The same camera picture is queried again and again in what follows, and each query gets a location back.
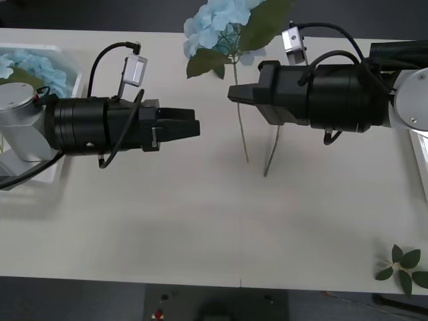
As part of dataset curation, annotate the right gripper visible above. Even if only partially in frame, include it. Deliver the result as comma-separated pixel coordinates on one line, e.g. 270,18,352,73
227,60,312,127

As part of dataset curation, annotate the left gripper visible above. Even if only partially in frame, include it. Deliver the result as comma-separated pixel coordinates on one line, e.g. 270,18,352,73
106,98,202,156

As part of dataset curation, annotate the red artificial rose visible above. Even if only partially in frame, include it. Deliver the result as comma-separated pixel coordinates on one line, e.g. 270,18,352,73
263,124,281,177

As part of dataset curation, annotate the green leaf twig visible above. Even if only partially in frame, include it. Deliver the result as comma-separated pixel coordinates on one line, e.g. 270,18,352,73
374,243,428,298

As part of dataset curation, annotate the black stand leg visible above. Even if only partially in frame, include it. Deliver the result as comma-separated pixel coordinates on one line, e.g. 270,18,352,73
372,293,428,315

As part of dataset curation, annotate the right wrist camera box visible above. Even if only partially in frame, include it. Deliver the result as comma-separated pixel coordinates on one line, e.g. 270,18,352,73
281,26,308,64

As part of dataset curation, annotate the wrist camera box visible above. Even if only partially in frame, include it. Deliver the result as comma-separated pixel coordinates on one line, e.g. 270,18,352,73
281,26,308,64
122,55,148,87

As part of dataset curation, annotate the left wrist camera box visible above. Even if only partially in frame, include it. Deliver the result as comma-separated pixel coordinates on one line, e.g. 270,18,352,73
122,55,148,87

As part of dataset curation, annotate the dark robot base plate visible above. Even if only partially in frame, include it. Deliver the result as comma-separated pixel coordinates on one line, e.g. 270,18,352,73
143,290,290,321

